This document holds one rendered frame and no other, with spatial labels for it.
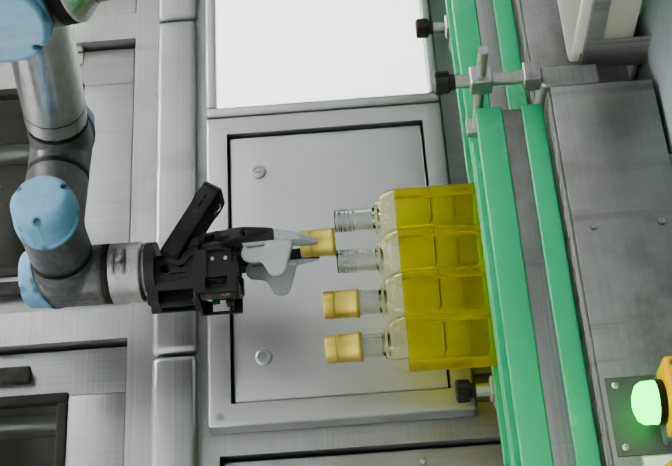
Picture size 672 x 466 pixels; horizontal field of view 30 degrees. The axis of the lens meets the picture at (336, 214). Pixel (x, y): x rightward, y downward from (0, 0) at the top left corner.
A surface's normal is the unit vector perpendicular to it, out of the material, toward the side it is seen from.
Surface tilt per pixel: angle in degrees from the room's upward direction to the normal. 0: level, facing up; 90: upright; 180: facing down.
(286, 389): 90
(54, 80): 111
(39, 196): 90
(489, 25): 90
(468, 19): 90
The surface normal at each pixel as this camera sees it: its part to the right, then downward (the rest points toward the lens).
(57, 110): 0.38, 0.74
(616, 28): 0.06, 0.87
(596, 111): -0.05, -0.49
